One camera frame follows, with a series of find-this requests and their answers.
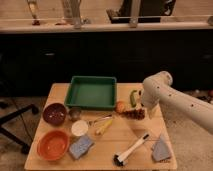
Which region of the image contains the dark red grapes bunch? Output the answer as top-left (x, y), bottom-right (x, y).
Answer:
top-left (122, 109), bottom-right (145, 120)

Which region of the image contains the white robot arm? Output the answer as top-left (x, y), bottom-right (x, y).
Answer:
top-left (141, 71), bottom-right (213, 134)

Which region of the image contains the small metal cup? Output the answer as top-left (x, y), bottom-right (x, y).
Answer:
top-left (68, 107), bottom-right (81, 122)

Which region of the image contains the white round cup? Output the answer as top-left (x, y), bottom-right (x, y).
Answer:
top-left (71, 120), bottom-right (89, 137)

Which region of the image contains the green plastic tray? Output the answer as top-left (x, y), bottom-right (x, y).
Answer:
top-left (64, 76), bottom-right (117, 110)

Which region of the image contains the orange peach fruit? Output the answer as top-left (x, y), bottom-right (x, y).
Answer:
top-left (115, 101), bottom-right (126, 113)

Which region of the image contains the green cucumber toy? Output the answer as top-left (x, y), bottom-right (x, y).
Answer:
top-left (130, 90), bottom-right (137, 107)

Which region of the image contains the yellow banana toy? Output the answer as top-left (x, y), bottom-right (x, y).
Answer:
top-left (95, 119), bottom-right (113, 135)

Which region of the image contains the metal spoon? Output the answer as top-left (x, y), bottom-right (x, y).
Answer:
top-left (88, 115), bottom-right (112, 126)

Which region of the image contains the wooden table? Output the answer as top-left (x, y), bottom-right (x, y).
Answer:
top-left (23, 82), bottom-right (178, 171)

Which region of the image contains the dark maroon bowl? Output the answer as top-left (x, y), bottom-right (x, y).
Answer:
top-left (42, 103), bottom-right (67, 126)

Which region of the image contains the blue sponge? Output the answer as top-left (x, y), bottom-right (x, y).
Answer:
top-left (69, 135), bottom-right (94, 159)

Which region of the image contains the white dish brush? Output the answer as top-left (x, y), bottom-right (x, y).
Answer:
top-left (113, 133), bottom-right (149, 167)

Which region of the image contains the orange plastic bowl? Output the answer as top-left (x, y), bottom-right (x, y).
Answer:
top-left (37, 130), bottom-right (69, 161)

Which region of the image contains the black office chair base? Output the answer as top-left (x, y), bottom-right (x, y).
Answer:
top-left (0, 104), bottom-right (39, 154)

